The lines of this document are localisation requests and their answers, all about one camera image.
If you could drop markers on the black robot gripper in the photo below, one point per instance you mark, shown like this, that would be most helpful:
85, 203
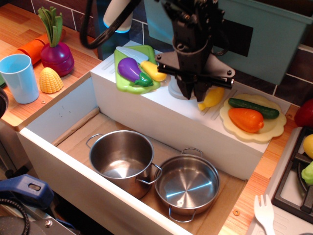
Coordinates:
195, 24

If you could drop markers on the grey toy faucet with lever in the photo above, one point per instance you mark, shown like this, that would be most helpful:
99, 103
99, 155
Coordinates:
174, 90

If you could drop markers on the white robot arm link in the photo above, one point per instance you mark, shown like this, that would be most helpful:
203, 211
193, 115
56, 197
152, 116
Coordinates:
114, 9

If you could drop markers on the yellow toy banana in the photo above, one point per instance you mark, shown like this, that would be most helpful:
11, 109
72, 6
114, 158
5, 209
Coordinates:
213, 98

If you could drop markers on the purple toy eggplant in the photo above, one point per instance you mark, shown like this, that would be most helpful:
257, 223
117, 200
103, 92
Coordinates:
129, 69

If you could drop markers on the green plastic cutting board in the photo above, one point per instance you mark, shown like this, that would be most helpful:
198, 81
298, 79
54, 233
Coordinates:
125, 85

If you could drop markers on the pale yellow scalloped plate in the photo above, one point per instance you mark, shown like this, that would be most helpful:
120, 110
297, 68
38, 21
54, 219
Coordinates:
272, 127

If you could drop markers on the white toy sink unit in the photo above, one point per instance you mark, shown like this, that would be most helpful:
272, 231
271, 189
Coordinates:
54, 139

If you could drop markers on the green toy cucumber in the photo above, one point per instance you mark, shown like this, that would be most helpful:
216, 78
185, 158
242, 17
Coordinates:
266, 112

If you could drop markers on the teal plastic bin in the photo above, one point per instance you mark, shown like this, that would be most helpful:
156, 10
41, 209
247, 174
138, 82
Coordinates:
261, 38

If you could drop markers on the shallow stainless steel pan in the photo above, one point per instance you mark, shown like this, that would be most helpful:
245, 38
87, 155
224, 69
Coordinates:
187, 184

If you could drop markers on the tall stainless steel pot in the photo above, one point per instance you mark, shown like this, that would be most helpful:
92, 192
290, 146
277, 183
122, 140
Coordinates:
125, 158

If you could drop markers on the yellow toy lemon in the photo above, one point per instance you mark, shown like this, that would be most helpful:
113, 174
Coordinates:
308, 145

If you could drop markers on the light green toy vegetable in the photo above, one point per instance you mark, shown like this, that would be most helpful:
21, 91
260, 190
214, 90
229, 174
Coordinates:
307, 174

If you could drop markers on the red toy beet with leaves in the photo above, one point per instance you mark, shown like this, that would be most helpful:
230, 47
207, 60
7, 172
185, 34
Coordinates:
53, 23

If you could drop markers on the yellow toy corn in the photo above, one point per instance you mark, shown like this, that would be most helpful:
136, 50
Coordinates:
49, 81

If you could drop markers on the white plastic fork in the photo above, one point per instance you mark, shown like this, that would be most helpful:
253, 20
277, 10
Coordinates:
264, 213

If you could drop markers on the orange wooden toy carrot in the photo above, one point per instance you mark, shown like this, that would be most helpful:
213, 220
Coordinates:
40, 49

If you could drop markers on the black toy stove grate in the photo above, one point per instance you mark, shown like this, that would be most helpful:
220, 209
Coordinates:
292, 194

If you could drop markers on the light blue plastic cup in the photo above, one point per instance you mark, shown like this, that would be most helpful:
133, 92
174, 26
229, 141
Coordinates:
18, 73

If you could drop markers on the toy knife yellow handle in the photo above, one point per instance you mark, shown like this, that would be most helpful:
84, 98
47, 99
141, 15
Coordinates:
143, 55

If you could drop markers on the blue clamp handle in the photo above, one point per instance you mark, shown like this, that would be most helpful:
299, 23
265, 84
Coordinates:
28, 190

